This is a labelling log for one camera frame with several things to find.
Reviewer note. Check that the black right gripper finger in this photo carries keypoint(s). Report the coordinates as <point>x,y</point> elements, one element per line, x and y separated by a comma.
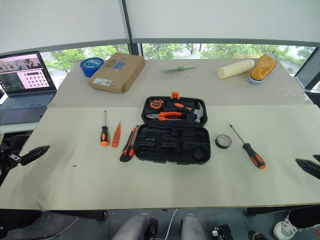
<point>311,168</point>
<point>317,158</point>

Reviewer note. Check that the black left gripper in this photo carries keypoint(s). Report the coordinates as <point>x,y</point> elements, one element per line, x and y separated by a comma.
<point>5,162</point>

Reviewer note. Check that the orange voltage tester pen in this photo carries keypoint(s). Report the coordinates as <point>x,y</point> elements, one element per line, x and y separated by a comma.
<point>116,137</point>

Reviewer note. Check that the orange black utility knife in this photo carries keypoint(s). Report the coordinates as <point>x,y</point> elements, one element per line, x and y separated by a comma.
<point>128,150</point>

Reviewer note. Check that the black electrical tape roll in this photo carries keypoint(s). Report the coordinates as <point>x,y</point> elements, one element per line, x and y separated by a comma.
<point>220,145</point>

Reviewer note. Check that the black tool case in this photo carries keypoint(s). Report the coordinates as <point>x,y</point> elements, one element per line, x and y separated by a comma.
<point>172,147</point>

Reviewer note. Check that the grey laptop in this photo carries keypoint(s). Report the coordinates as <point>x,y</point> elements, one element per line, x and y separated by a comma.
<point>27,100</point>

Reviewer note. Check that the dark monitor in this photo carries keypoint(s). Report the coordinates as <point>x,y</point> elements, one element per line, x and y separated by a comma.
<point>308,72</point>

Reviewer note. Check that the blue masking tape roll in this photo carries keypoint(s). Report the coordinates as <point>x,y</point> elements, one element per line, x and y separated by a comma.
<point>90,66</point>

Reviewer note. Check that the yellow canvas shoe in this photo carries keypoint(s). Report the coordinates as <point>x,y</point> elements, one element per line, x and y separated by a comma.
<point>262,70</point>

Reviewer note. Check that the small black device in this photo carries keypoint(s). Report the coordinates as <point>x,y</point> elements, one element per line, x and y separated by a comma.
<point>223,232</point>

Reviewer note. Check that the brown cardboard box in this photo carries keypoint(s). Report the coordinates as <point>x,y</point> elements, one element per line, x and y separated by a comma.
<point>117,72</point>

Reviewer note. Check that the cream foam cylinder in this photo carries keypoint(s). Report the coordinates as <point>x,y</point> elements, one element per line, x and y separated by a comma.
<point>235,69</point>

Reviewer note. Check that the grey rounded shape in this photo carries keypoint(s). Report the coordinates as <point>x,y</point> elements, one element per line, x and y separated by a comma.
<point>192,227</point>
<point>135,227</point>

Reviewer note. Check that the cream table cover sheet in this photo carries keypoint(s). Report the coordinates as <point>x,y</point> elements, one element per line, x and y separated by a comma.
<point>160,185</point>

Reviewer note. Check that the orange black tape measure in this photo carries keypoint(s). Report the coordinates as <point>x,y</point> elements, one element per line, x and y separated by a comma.
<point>156,104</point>

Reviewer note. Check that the white roller blind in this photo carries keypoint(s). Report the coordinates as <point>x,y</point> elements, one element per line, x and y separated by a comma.
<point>225,20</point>
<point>60,22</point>

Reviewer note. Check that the grey beige table cover sheet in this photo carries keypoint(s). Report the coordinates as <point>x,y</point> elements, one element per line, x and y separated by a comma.
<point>200,85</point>

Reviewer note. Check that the green plastic strip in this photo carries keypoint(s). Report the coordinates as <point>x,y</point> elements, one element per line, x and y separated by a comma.
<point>178,68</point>

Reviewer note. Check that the dark window frame post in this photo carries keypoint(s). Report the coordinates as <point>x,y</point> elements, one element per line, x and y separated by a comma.
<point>135,50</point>

